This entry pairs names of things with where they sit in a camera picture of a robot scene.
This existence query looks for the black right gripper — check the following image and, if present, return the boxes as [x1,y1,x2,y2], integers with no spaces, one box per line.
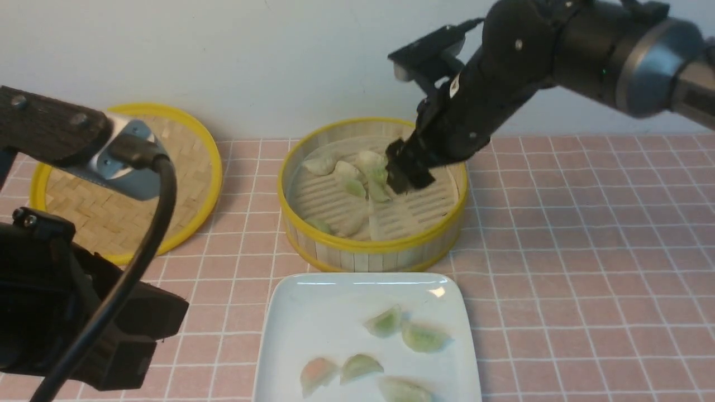
[385,34,554,194]

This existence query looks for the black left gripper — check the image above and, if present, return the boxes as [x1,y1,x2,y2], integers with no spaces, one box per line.
[1,208,189,391]

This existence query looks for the green dumpling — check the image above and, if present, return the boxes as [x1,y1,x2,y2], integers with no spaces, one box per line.
[363,305,403,338]
[401,321,451,353]
[333,160,367,199]
[355,150,391,203]

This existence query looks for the pale dumpling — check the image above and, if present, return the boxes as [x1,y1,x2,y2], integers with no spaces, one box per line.
[306,214,368,238]
[340,353,385,386]
[378,377,434,401]

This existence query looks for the orange dumpling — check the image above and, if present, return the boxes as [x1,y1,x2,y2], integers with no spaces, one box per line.
[299,357,338,399]

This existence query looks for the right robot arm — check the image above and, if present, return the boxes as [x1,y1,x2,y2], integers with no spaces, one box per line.
[386,1,714,194]

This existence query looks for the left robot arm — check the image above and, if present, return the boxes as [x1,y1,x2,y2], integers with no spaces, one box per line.
[1,86,188,401]

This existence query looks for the white square plate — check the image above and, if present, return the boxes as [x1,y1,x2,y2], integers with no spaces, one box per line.
[252,272,483,401]

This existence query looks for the pale dumpling in steamer front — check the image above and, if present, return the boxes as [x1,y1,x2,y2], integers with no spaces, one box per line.
[306,214,368,238]

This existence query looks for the yellow rimmed bamboo steamer basket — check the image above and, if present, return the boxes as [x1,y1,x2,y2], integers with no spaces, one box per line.
[278,117,469,272]

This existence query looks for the white dumpling in steamer left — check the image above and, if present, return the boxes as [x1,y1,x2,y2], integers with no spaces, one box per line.
[302,155,338,176]

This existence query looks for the yellow rimmed bamboo steamer lid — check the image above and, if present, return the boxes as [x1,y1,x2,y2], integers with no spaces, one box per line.
[30,103,223,265]

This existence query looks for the pink checkered tablecloth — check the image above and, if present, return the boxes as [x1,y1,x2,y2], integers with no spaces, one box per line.
[57,135,714,401]

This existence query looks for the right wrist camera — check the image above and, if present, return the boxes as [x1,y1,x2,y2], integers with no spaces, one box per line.
[388,18,484,97]

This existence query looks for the black camera cable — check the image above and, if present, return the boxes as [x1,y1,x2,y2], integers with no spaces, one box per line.
[31,134,178,402]

